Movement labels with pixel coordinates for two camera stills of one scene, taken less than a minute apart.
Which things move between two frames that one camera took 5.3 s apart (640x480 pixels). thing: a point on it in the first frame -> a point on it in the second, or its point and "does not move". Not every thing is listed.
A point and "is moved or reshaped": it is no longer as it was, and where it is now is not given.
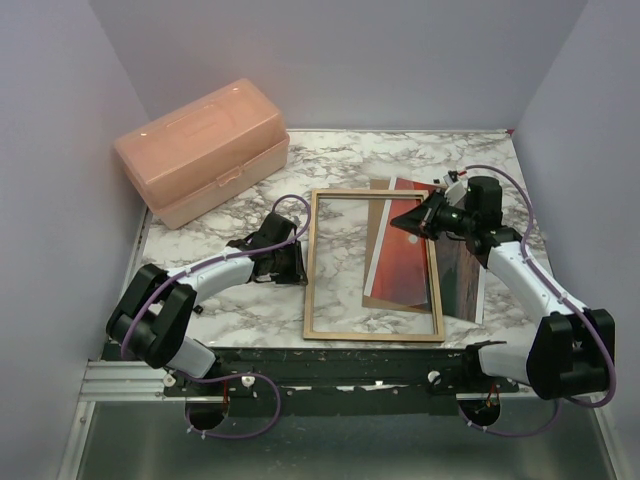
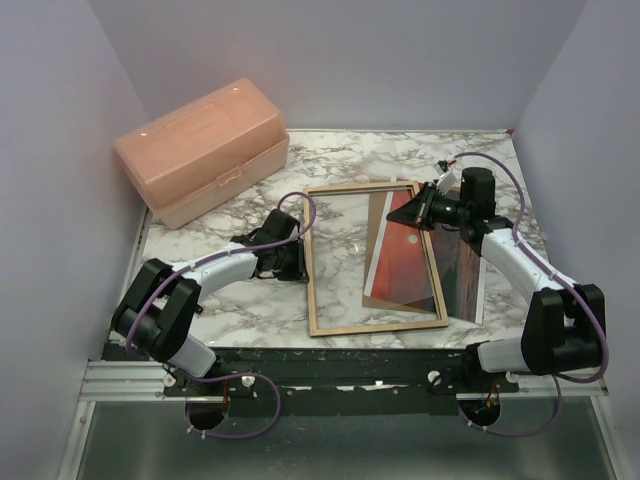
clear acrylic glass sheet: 368,276 does not move
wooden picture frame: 308,332 is moved or reshaped
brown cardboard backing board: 377,197 does not move
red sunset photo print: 399,267 does not move
